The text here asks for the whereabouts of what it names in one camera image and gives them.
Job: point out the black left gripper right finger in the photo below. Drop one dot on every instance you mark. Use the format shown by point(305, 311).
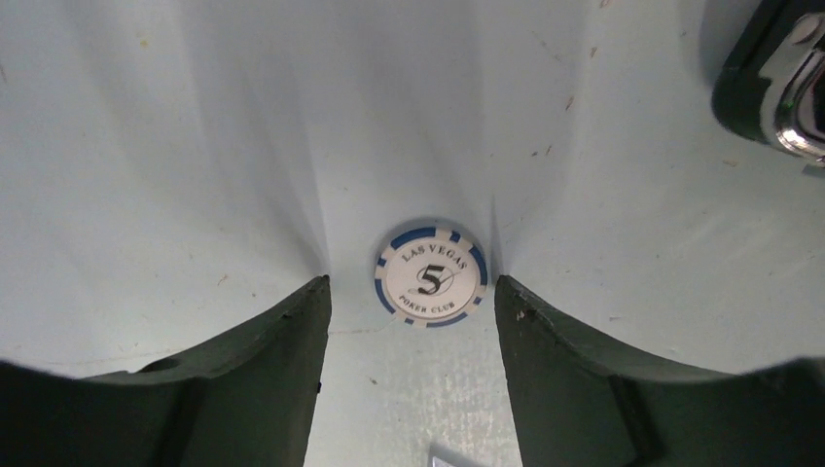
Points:
point(580, 397)

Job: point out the black poker set case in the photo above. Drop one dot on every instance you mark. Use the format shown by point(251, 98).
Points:
point(771, 86)

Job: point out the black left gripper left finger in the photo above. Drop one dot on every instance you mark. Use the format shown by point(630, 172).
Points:
point(243, 398)

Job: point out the all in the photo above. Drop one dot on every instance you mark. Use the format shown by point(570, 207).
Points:
point(440, 456)

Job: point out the white blue poker chip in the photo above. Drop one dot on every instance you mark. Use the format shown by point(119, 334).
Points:
point(431, 276)

